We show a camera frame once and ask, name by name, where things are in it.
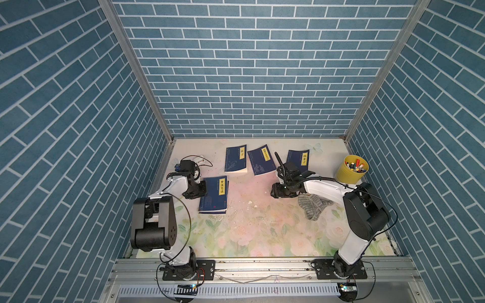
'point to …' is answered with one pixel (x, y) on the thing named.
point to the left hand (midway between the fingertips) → (208, 191)
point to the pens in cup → (355, 166)
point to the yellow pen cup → (345, 175)
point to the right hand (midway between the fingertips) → (276, 193)
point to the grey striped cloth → (312, 205)
